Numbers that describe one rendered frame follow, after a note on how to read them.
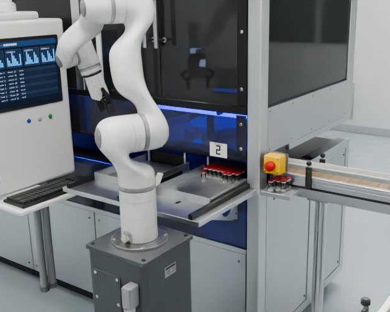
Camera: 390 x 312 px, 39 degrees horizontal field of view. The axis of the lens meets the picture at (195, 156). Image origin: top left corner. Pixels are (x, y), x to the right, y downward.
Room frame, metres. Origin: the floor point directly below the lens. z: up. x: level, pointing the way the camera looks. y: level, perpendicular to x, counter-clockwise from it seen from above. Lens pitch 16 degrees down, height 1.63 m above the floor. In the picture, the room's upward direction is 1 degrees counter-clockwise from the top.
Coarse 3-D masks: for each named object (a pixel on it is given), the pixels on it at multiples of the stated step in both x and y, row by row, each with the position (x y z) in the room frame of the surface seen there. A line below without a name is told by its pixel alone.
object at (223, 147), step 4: (212, 144) 2.23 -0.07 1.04; (216, 144) 2.22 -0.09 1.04; (220, 144) 2.20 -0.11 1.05; (224, 144) 2.19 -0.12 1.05; (212, 148) 2.23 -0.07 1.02; (216, 148) 2.22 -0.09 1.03; (220, 148) 2.20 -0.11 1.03; (224, 148) 2.19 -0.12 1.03; (212, 152) 2.23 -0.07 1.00; (220, 152) 2.20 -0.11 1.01; (224, 152) 2.19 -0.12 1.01; (216, 156) 2.22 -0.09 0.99; (220, 156) 2.20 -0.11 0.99; (224, 156) 2.19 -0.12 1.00
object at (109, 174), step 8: (136, 160) 2.49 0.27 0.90; (144, 160) 2.54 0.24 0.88; (104, 168) 2.32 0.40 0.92; (112, 168) 2.36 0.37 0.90; (160, 168) 2.41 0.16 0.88; (168, 168) 2.41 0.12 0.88; (176, 168) 2.32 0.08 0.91; (184, 168) 2.37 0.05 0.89; (96, 176) 2.27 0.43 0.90; (104, 176) 2.24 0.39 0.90; (112, 176) 2.21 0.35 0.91
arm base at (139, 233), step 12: (120, 192) 1.66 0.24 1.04; (120, 204) 1.67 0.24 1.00; (132, 204) 1.63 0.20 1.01; (144, 204) 1.64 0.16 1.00; (156, 204) 1.69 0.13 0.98; (120, 216) 1.68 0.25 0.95; (132, 216) 1.64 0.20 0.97; (144, 216) 1.64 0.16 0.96; (156, 216) 1.68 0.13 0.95; (132, 228) 1.64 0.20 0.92; (144, 228) 1.64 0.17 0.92; (156, 228) 1.68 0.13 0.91; (120, 240) 1.67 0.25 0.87; (132, 240) 1.64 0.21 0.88; (144, 240) 1.64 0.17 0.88; (156, 240) 1.66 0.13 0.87
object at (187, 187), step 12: (168, 180) 2.14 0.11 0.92; (180, 180) 2.20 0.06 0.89; (192, 180) 2.23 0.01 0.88; (216, 180) 2.23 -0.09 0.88; (156, 192) 2.07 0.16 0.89; (168, 192) 2.04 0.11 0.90; (180, 192) 2.00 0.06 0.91; (192, 192) 2.09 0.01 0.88; (204, 192) 2.08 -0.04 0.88; (216, 192) 2.08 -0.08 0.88; (228, 192) 2.03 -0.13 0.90; (204, 204) 1.94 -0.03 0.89
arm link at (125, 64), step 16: (128, 0) 1.73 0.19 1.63; (144, 0) 1.75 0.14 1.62; (128, 16) 1.73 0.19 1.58; (144, 16) 1.74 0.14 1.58; (128, 32) 1.73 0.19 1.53; (144, 32) 1.73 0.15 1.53; (112, 48) 1.71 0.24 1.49; (128, 48) 1.69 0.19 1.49; (112, 64) 1.70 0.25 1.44; (128, 64) 1.68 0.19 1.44; (128, 80) 1.68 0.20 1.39; (144, 80) 1.72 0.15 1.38; (128, 96) 1.69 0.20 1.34; (144, 96) 1.68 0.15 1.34; (144, 112) 1.69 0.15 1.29; (160, 112) 1.70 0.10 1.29; (160, 128) 1.67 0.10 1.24; (160, 144) 1.69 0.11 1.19
